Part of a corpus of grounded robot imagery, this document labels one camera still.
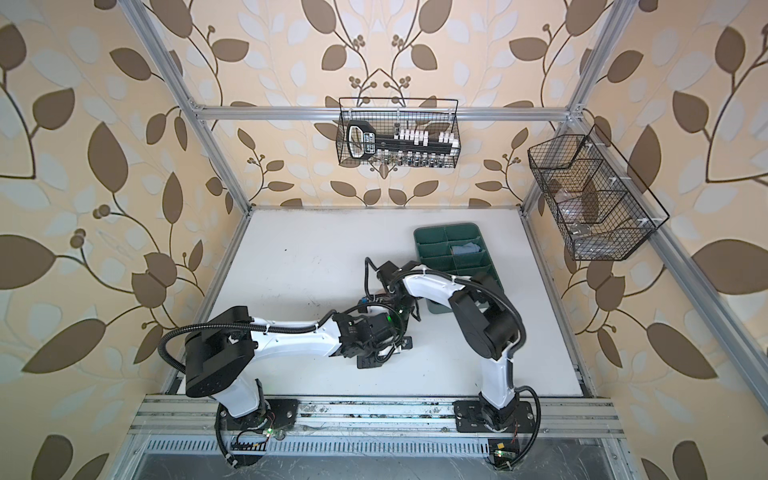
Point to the green divided plastic tray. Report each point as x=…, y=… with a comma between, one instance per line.
x=433, y=246

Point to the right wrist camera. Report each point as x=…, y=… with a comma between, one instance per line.
x=363, y=302

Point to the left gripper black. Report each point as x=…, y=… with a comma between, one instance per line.
x=375, y=363

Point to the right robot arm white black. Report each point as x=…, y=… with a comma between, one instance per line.
x=490, y=324

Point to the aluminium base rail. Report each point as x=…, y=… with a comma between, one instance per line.
x=368, y=427

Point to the black tool in basket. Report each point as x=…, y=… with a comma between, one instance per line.
x=363, y=141

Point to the black wire basket back wall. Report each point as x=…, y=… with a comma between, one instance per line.
x=432, y=113

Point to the blue grey sock green toe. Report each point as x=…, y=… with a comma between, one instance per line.
x=468, y=248

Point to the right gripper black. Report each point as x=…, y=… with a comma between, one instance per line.
x=403, y=325

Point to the black wire basket wall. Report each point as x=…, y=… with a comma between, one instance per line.
x=604, y=212
x=432, y=113

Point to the black wire basket right wall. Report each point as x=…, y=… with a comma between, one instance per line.
x=604, y=212

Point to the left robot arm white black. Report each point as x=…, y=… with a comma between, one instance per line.
x=214, y=356

